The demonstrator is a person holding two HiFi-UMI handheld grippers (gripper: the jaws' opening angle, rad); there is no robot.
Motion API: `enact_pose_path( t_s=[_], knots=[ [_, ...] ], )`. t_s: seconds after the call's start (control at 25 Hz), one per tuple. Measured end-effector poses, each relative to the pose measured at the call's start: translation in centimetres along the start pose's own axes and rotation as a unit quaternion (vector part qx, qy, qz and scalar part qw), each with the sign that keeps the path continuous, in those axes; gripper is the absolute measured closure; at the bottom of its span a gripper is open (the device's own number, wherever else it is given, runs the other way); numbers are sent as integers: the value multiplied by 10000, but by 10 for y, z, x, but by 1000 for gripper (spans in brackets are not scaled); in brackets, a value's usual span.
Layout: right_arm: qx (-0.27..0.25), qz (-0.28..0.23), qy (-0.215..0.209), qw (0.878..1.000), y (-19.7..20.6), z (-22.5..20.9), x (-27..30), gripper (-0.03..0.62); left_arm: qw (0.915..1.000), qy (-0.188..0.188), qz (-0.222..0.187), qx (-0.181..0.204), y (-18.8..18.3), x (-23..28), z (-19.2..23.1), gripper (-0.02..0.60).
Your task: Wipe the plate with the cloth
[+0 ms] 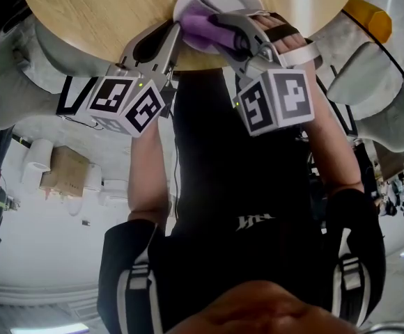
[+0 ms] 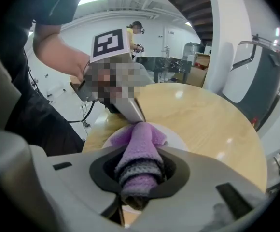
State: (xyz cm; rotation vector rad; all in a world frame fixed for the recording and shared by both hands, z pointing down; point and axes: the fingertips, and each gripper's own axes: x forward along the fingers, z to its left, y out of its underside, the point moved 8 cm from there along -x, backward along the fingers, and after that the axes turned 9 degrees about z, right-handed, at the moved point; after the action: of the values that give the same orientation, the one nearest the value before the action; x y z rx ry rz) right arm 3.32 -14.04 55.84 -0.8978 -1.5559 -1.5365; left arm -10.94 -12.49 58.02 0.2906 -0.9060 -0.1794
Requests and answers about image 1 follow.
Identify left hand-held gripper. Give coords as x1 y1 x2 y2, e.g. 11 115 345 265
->
85 19 182 138

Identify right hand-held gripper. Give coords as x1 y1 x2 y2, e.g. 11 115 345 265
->
210 12 315 137

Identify purple cloth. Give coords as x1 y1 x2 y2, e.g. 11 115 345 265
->
179 0 251 50

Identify person's right forearm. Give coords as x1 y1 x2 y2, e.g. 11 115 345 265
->
302 67 365 194

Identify person's left forearm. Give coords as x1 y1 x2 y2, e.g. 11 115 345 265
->
127 129 170 228

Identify person's right hand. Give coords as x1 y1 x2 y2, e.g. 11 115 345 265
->
249 11 323 70

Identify person's black trousers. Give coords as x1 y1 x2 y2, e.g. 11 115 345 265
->
172 66 314 229

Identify yellow plastic stool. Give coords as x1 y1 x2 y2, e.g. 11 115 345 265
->
343 0 393 45

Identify brown cardboard box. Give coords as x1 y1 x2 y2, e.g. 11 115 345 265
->
40 145 91 198

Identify white cylindrical roll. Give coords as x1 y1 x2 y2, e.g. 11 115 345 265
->
24 138 54 166
20 161 52 194

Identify person's black t-shirt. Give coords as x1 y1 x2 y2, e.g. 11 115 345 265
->
97 186 387 334

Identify dark hanging clothes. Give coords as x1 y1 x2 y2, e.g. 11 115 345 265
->
375 165 404 218

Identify person's face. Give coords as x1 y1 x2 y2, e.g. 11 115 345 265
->
166 280 358 334

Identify black camera box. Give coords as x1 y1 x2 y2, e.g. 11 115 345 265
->
160 78 177 118

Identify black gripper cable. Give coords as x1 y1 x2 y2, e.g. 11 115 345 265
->
172 116 182 222

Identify grey upholstered chair black frame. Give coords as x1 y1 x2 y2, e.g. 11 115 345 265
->
0 15 119 130
327 42 404 152

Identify grey striped shoulder strap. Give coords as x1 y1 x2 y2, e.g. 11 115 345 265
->
332 254 372 326
116 261 163 334

